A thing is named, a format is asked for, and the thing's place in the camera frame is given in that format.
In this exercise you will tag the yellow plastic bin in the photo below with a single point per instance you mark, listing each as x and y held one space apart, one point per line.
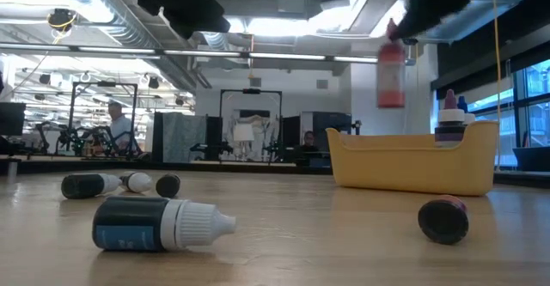
408 166

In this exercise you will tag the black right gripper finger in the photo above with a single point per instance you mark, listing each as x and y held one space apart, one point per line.
410 24

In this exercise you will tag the dark storage bin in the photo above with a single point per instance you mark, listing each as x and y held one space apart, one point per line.
533 159

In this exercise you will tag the silver ventilation duct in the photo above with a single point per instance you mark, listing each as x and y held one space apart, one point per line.
129 24

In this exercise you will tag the large violet food coloring bottle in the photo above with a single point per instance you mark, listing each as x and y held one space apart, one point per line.
450 127

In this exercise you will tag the large window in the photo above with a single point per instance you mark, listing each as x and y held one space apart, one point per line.
533 97

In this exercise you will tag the black cabinet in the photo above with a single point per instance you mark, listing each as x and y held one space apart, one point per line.
331 125

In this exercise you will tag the person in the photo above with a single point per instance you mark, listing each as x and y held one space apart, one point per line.
120 127
308 142

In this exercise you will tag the large blue food coloring bottle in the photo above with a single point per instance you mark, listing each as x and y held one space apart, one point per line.
462 105

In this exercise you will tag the black metal table frame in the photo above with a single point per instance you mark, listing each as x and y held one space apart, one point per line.
172 166

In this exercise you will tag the small black dropper bottle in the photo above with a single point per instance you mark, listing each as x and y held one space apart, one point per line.
167 186
139 183
86 186

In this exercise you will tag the black monitor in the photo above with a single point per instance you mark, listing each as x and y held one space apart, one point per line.
10 118

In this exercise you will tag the small red dropper bottle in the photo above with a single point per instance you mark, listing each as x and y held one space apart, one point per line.
442 220

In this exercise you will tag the white covered equipment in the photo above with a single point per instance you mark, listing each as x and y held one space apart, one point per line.
251 135

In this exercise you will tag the large pink food coloring bottle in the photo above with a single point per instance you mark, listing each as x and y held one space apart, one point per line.
391 80

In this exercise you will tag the grey partition panel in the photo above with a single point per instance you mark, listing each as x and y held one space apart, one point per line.
180 135

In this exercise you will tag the small blue-label dropper bottle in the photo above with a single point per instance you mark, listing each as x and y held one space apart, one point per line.
129 221

